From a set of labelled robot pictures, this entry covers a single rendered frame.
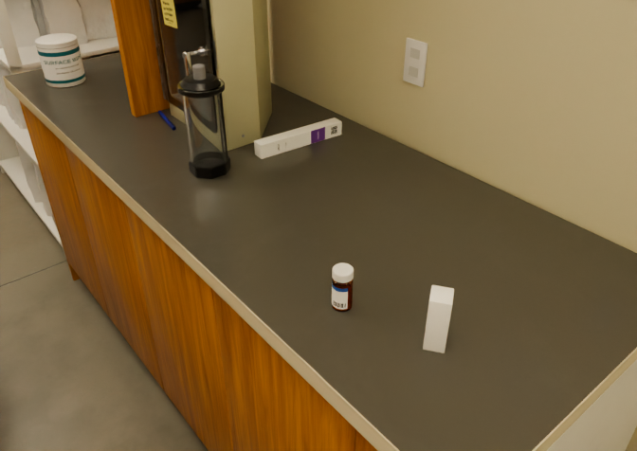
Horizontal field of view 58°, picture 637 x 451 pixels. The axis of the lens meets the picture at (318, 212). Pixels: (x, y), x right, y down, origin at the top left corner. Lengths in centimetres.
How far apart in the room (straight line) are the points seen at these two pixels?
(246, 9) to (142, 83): 48
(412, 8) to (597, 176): 60
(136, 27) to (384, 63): 70
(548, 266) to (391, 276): 31
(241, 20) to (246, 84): 16
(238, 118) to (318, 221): 43
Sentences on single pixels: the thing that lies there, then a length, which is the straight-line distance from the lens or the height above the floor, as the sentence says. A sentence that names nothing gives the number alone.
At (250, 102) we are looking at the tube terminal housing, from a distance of 156.
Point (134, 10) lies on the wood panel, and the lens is 177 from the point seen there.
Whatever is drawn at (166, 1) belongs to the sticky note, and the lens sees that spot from 163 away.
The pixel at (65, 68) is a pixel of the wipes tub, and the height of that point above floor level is 100.
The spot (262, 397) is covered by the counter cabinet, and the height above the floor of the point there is 66.
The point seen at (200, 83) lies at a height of 118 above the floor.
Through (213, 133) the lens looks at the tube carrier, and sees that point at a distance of 139.
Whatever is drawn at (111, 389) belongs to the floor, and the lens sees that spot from 226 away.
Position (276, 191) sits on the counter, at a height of 94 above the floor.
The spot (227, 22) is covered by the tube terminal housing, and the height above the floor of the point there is 127.
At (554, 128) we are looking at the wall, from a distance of 136.
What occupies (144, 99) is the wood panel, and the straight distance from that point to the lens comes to 184.
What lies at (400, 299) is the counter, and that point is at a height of 94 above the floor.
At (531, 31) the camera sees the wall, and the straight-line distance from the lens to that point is 134.
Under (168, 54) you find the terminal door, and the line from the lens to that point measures 170.
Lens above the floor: 164
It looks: 33 degrees down
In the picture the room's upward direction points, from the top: straight up
